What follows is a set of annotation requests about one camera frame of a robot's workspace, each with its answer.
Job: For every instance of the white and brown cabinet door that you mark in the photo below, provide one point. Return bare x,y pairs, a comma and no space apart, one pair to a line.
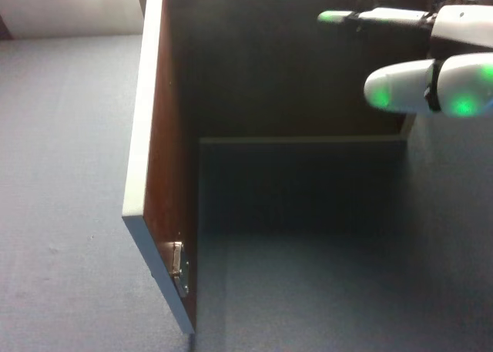
142,136

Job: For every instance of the metal door hinge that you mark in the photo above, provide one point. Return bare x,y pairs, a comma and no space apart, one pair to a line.
178,263

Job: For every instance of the grey table cloth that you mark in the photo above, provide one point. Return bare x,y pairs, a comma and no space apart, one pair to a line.
77,175

